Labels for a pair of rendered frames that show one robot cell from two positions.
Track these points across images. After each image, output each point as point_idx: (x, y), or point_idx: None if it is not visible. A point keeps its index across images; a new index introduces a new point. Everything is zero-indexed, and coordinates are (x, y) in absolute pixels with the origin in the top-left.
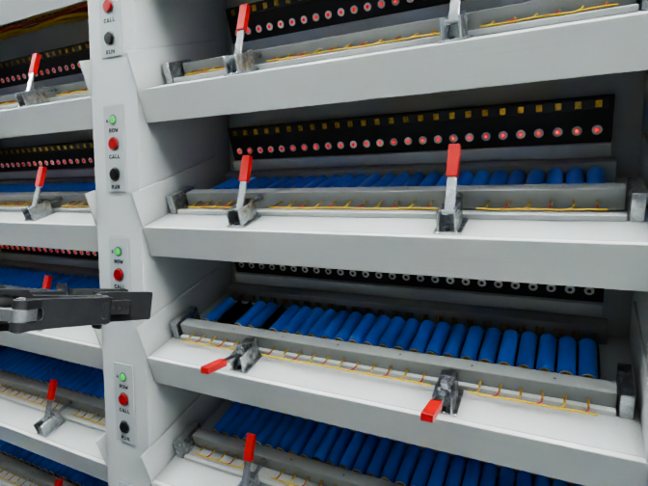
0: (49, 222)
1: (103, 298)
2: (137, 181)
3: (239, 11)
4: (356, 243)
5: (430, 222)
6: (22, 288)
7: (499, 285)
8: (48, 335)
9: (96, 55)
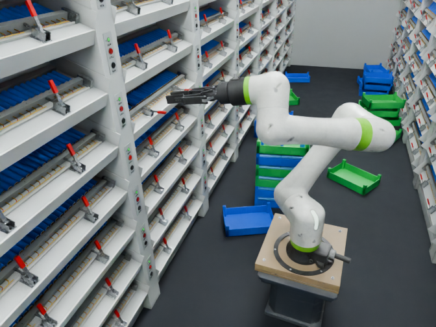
0: (81, 106)
1: (195, 87)
2: (120, 65)
3: None
4: (167, 61)
5: (167, 50)
6: (187, 97)
7: None
8: (93, 166)
9: (95, 7)
